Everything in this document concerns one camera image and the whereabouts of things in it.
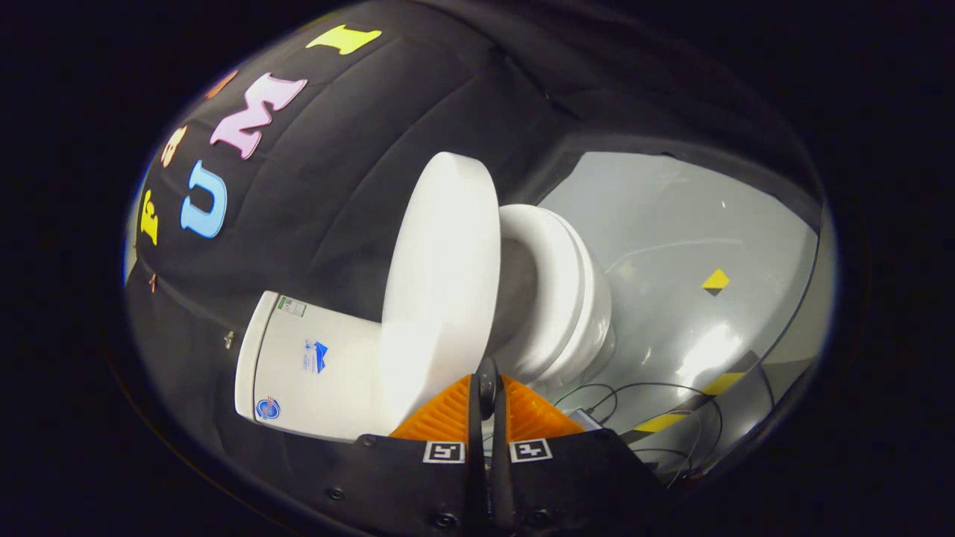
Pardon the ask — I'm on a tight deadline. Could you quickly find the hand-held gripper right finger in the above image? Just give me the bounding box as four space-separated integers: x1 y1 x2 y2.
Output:
490 373 666 537

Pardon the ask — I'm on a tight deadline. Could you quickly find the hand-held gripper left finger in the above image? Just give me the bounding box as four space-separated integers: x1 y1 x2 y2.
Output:
287 373 491 537

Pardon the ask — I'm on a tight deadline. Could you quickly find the white toilet tank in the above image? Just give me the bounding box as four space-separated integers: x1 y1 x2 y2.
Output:
234 291 398 442

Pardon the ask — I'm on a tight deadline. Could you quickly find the white toilet seat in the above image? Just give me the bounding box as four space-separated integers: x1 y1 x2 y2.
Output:
495 204 590 375

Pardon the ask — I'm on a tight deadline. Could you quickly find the small white device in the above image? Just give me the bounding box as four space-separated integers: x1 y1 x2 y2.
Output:
566 407 607 433

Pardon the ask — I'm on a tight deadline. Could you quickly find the yellow black tape stripe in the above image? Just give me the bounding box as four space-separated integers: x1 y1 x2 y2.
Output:
633 370 756 436

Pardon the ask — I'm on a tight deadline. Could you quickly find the black backdrop cloth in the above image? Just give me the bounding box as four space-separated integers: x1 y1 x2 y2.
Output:
123 0 825 493

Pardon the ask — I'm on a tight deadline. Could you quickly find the black cable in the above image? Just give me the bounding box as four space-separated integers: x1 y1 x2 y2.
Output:
552 382 726 487

